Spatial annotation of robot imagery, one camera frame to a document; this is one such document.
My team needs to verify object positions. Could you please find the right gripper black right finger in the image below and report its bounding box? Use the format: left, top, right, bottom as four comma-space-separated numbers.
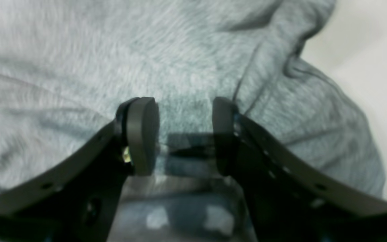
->
212, 97, 387, 242

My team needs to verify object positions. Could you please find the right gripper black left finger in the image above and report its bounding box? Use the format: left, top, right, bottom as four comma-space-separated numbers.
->
0, 97, 159, 242

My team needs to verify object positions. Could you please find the grey T-shirt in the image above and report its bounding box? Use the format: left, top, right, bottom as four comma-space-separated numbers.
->
0, 0, 385, 197

